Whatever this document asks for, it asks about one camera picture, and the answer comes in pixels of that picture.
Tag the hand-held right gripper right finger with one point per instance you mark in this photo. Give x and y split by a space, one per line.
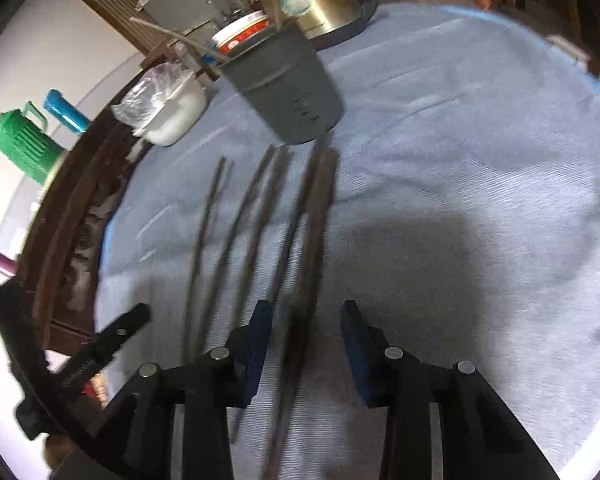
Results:
354 352

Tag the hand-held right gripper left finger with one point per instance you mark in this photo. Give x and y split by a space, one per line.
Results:
257 342

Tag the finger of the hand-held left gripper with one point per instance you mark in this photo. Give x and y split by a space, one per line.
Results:
115 337

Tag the grey perforated utensil holder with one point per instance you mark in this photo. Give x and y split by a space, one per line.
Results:
285 90

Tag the red object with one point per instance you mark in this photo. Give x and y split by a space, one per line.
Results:
94 392

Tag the dark carved wooden table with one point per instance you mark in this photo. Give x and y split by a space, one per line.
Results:
70 220

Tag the blue-grey table cloth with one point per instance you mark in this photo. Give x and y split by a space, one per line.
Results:
455 160

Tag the green thermos jug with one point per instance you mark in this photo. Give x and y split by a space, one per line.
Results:
22 140

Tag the white plastic container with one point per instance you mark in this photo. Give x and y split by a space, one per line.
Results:
180 120

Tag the blue bottle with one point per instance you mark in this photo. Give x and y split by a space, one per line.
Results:
67 110

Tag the clear plastic bag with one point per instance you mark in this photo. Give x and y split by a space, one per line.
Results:
145 92

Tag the red lid jar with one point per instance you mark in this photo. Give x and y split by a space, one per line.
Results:
240 30

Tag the brown louvered wooden door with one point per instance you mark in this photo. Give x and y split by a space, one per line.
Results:
115 5

